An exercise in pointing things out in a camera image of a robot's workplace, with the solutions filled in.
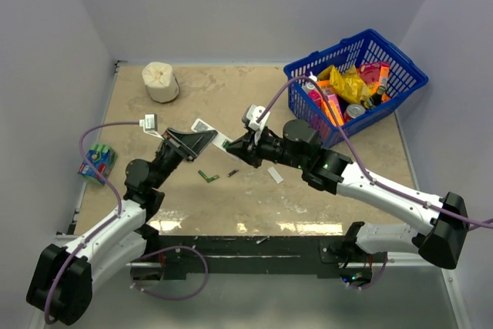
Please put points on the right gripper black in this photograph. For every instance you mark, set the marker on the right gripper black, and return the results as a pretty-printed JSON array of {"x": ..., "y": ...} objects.
[{"x": 246, "y": 148}]

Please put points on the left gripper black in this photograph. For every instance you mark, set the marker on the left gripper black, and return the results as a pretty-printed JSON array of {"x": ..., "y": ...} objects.
[{"x": 187, "y": 145}]

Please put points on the white remote control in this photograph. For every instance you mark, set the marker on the white remote control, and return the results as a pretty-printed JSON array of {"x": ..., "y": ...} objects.
[{"x": 219, "y": 138}]

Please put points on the white battery cover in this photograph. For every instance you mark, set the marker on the white battery cover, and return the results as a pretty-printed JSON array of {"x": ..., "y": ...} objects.
[{"x": 275, "y": 175}]

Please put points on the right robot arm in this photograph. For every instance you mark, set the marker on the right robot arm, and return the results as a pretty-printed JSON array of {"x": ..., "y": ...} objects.
[{"x": 431, "y": 226}]

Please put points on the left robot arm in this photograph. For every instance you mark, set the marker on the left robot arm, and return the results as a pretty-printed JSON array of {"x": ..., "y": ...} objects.
[{"x": 67, "y": 276}]

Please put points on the white tissue roll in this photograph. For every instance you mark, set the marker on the white tissue roll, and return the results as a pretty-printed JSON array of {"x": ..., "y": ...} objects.
[{"x": 160, "y": 81}]

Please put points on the white bottle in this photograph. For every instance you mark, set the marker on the white bottle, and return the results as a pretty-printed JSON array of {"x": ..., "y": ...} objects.
[{"x": 311, "y": 84}]

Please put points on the battery multipack blue green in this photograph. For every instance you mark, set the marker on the battery multipack blue green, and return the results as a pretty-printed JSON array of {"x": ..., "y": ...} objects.
[{"x": 103, "y": 157}]

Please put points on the orange box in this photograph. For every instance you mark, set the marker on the orange box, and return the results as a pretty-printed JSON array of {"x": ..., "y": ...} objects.
[{"x": 329, "y": 103}]

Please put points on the red soda can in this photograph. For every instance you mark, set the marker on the red soda can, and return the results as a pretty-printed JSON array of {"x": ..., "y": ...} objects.
[{"x": 353, "y": 111}]

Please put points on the yellow snack bag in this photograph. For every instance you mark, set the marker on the yellow snack bag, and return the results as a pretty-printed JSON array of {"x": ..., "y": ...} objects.
[{"x": 349, "y": 85}]

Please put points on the dark glass bottle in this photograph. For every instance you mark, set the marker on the dark glass bottle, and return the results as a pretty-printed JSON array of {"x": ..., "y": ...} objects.
[{"x": 375, "y": 99}]

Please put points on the blue plastic basket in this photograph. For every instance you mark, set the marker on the blue plastic basket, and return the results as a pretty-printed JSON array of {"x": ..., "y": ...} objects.
[{"x": 366, "y": 46}]

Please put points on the orange tall carton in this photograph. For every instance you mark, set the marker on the orange tall carton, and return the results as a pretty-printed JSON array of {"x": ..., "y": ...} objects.
[{"x": 384, "y": 74}]

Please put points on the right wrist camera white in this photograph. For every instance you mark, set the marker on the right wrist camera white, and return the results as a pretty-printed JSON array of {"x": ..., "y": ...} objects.
[{"x": 255, "y": 119}]

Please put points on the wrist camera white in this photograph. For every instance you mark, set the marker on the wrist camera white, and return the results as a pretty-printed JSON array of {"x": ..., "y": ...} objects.
[
  {"x": 149, "y": 125},
  {"x": 255, "y": 119}
]

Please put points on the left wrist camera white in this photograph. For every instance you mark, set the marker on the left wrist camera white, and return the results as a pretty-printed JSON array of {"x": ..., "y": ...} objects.
[{"x": 149, "y": 125}]

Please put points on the black base frame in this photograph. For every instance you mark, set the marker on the black base frame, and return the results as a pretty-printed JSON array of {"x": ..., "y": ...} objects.
[{"x": 321, "y": 256}]

